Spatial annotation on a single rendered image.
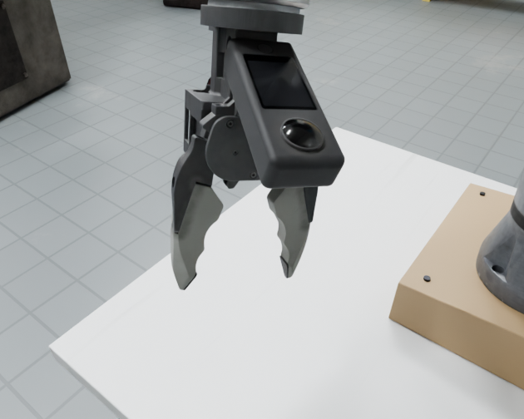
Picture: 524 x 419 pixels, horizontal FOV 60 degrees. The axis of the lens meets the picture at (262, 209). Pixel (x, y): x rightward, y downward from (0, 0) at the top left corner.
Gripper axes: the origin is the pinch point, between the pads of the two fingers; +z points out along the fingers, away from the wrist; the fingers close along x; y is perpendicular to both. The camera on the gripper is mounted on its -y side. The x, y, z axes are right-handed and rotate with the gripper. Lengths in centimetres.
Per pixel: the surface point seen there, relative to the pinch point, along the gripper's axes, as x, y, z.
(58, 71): 26, 320, 24
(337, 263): -22.4, 20.3, 12.2
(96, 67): 1, 352, 23
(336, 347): -16.1, 7.8, 16.5
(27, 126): 43, 272, 51
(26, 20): 41, 301, -8
